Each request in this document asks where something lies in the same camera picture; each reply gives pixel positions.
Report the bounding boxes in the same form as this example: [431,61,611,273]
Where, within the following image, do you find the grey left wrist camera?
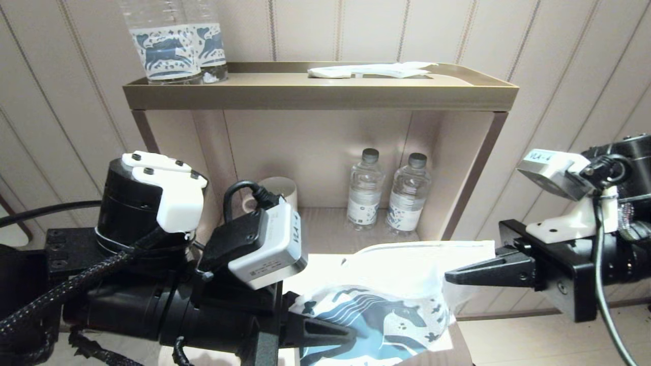
[198,180,309,291]

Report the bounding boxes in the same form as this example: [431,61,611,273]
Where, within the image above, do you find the white folded sachet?
[307,68,352,79]

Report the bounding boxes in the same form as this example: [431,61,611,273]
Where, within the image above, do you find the beige wooden shelf unit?
[122,61,519,366]

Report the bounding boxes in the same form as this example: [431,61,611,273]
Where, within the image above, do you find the white ribbed mug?
[243,176,299,214]

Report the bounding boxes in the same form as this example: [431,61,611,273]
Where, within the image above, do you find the large horse-label water bottle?
[184,0,230,83]
[120,0,204,85]

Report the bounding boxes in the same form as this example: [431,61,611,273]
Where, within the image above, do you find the white packet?
[350,62,438,79]

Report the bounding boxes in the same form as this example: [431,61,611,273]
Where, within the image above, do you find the small capped water bottle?
[385,152,433,236]
[348,148,385,232]

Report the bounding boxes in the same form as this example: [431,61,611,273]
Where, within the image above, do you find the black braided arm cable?
[0,229,171,356]
[69,328,196,366]

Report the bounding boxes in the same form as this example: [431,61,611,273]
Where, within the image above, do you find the white pouch blue horse print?
[298,240,496,366]

